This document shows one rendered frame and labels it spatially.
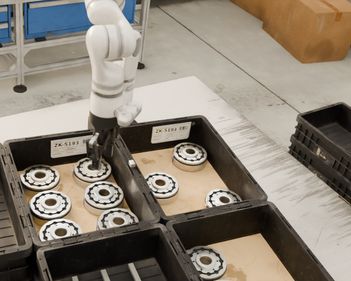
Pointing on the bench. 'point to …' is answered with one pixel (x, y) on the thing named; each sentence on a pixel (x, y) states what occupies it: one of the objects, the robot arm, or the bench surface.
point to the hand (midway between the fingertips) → (102, 157)
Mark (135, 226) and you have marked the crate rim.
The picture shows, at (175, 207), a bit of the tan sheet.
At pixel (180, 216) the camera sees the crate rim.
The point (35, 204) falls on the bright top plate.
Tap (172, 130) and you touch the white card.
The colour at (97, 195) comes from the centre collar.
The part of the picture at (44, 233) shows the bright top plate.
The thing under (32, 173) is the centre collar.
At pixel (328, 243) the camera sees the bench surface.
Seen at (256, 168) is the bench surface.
